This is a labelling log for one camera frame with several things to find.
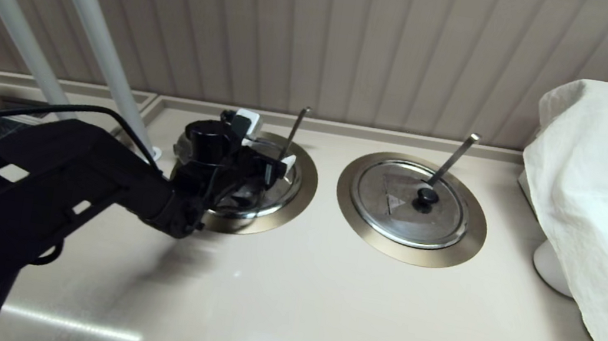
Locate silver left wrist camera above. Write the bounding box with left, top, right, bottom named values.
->
left=230, top=107, right=263, bottom=142

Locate steel ladle flat handle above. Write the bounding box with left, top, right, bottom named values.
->
left=427, top=128, right=482, bottom=193

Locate steel ladle hooked handle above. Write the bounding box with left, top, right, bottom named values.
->
left=280, top=104, right=312, bottom=162

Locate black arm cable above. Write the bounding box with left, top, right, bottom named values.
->
left=0, top=92, right=169, bottom=169

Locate white cloth cover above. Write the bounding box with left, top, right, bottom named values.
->
left=497, top=72, right=608, bottom=341

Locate steel pot lid black knob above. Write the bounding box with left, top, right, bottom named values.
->
left=167, top=128, right=308, bottom=228
left=343, top=154, right=476, bottom=255

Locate white round appliance foot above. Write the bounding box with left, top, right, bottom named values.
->
left=528, top=238, right=581, bottom=298

